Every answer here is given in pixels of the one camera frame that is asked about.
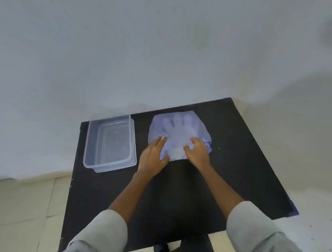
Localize person's right hand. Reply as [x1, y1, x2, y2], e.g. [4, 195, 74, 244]
[183, 137, 211, 171]

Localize person's left hand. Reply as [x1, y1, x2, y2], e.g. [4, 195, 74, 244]
[137, 136, 170, 178]

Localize blue table corner guard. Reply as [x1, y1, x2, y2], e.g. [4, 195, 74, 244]
[288, 200, 300, 216]

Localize person's left forearm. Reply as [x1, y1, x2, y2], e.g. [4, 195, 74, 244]
[63, 170, 156, 252]

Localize clear plastic container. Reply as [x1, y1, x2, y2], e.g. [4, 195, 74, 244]
[83, 115, 137, 173]

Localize person's right leg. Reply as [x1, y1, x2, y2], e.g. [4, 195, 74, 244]
[180, 233, 216, 252]

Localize person's right forearm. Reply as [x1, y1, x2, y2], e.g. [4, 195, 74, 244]
[199, 165, 304, 252]

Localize person's left leg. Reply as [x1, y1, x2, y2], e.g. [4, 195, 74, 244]
[153, 242, 170, 252]

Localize person's leg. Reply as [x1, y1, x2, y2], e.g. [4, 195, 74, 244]
[180, 233, 216, 252]
[153, 242, 170, 252]

